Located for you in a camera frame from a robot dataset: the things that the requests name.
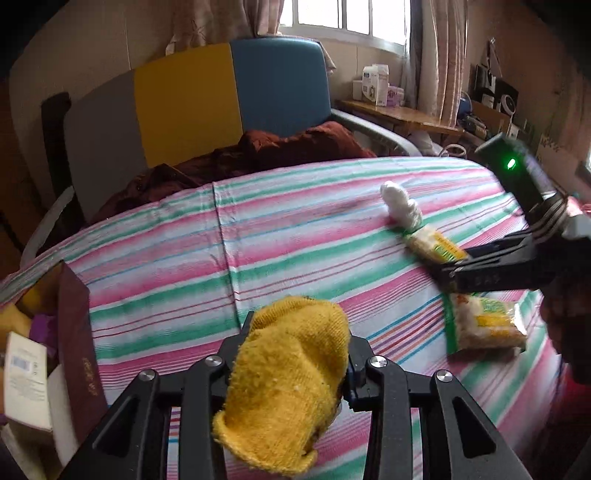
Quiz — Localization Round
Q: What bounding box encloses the window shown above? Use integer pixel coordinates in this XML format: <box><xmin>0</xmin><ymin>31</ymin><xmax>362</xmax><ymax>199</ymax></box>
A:
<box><xmin>279</xmin><ymin>0</ymin><xmax>411</xmax><ymax>58</ymax></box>

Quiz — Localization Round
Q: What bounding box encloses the yellow sock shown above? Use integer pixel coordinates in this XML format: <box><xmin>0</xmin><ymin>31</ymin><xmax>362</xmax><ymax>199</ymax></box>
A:
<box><xmin>211</xmin><ymin>296</ymin><xmax>352</xmax><ymax>477</ymax></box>

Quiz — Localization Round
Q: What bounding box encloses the green yellow snack packet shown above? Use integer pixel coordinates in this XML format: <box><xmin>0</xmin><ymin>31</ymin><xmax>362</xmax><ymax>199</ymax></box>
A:
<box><xmin>403</xmin><ymin>226</ymin><xmax>472</xmax><ymax>266</ymax></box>
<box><xmin>444</xmin><ymin>292</ymin><xmax>528</xmax><ymax>356</ymax></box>

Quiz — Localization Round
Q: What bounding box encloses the large white carton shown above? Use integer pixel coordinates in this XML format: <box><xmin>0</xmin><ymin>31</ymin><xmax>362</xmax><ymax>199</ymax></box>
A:
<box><xmin>361</xmin><ymin>65</ymin><xmax>389</xmax><ymax>106</ymax></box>

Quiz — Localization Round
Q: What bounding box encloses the black rolled mat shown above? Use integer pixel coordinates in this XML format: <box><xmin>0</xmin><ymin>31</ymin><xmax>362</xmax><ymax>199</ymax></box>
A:
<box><xmin>41</xmin><ymin>92</ymin><xmax>86</xmax><ymax>227</ymax></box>

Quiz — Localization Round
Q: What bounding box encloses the gold tin box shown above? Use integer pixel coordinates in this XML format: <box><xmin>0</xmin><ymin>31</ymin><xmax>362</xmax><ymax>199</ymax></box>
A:
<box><xmin>0</xmin><ymin>261</ymin><xmax>109</xmax><ymax>480</ymax></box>

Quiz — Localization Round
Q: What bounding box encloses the pink patterned curtain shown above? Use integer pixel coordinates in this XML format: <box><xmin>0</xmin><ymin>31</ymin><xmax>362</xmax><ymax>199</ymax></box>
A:
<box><xmin>402</xmin><ymin>0</ymin><xmax>469</xmax><ymax>125</ymax></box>
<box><xmin>168</xmin><ymin>0</ymin><xmax>284</xmax><ymax>54</ymax></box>

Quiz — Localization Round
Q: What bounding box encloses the white bed rail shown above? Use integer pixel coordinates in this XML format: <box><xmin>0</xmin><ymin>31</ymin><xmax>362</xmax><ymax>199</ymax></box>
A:
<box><xmin>330</xmin><ymin>108</ymin><xmax>419</xmax><ymax>158</ymax></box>
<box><xmin>21</xmin><ymin>185</ymin><xmax>77</xmax><ymax>268</ymax></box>

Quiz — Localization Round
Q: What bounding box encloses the cardboard box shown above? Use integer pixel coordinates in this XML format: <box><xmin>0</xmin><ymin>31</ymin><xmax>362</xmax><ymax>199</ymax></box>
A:
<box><xmin>462</xmin><ymin>99</ymin><xmax>513</xmax><ymax>139</ymax></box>

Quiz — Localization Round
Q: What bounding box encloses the maroon blanket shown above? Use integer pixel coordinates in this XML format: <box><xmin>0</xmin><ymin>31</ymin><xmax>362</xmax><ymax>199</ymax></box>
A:
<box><xmin>90</xmin><ymin>122</ymin><xmax>377</xmax><ymax>224</ymax></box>

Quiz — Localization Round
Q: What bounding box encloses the grey yellow blue chair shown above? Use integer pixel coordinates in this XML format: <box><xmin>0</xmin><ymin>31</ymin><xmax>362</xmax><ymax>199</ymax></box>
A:
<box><xmin>62</xmin><ymin>38</ymin><xmax>333</xmax><ymax>222</ymax></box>

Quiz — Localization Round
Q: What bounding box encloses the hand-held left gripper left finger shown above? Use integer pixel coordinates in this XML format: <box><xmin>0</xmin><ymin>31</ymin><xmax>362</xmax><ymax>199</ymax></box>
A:
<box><xmin>60</xmin><ymin>311</ymin><xmax>259</xmax><ymax>480</ymax></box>

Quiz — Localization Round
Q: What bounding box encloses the purple snack packet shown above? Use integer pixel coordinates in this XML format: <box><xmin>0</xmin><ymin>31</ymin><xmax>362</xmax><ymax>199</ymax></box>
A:
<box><xmin>30</xmin><ymin>313</ymin><xmax>58</xmax><ymax>344</ymax></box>

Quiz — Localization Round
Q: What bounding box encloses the person's dark red clothing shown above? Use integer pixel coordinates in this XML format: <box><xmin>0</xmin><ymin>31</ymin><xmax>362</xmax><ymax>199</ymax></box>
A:
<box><xmin>545</xmin><ymin>369</ymin><xmax>591</xmax><ymax>480</ymax></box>

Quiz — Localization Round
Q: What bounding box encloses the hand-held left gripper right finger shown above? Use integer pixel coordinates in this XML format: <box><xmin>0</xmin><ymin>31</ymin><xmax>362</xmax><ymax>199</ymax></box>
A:
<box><xmin>342</xmin><ymin>335</ymin><xmax>532</xmax><ymax>480</ymax></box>

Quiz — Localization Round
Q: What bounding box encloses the person's right hand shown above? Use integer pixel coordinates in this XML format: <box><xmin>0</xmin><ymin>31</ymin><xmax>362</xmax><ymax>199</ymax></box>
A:
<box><xmin>540</xmin><ymin>272</ymin><xmax>591</xmax><ymax>379</ymax></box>

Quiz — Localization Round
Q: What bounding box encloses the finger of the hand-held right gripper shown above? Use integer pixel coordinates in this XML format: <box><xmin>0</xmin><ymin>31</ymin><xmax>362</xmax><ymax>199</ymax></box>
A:
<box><xmin>464</xmin><ymin>231</ymin><xmax>540</xmax><ymax>264</ymax></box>
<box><xmin>431</xmin><ymin>257</ymin><xmax>550</xmax><ymax>295</ymax></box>

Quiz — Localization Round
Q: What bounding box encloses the black appliance with white ring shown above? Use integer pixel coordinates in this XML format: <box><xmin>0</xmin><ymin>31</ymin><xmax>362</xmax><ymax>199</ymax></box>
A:
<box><xmin>492</xmin><ymin>78</ymin><xmax>520</xmax><ymax>125</ymax></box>

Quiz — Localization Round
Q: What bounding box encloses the wooden wardrobe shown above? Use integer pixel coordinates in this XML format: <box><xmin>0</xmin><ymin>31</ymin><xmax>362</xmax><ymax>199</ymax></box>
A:
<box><xmin>0</xmin><ymin>78</ymin><xmax>51</xmax><ymax>278</ymax></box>

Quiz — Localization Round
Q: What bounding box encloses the white rolled sock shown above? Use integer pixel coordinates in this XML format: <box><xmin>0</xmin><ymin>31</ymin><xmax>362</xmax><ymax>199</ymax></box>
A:
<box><xmin>379</xmin><ymin>181</ymin><xmax>423</xmax><ymax>230</ymax></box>

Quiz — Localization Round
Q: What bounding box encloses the white box with barcode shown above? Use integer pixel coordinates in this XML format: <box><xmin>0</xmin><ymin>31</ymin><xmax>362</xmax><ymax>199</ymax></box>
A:
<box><xmin>0</xmin><ymin>332</ymin><xmax>54</xmax><ymax>432</ymax></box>

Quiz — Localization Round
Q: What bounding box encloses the wooden side table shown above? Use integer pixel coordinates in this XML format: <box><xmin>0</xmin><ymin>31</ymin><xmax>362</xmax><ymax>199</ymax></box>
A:
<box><xmin>335</xmin><ymin>99</ymin><xmax>465</xmax><ymax>139</ymax></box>

